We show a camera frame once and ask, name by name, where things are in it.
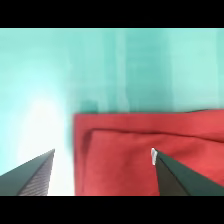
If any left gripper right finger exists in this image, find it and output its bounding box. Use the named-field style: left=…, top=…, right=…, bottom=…
left=150, top=147, right=224, bottom=197

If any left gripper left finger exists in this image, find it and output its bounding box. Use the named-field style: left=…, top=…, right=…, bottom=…
left=0, top=148, right=56, bottom=197

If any red T-shirt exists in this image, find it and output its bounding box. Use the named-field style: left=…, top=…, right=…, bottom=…
left=72, top=108, right=224, bottom=197

